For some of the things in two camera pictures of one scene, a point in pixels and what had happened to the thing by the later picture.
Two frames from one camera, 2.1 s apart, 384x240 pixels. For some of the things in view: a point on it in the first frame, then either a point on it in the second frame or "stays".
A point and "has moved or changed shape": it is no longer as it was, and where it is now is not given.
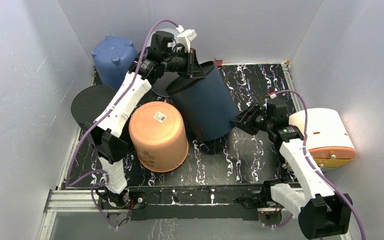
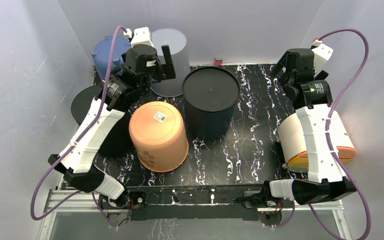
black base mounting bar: [195, 202] stays
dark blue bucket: [204, 104] has moved or changed shape
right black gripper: [249, 117] -> [286, 74]
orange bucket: [159, 133] stays
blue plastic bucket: [113, 59] stays
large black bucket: [90, 103] stays
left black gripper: [194, 69] -> [165, 71]
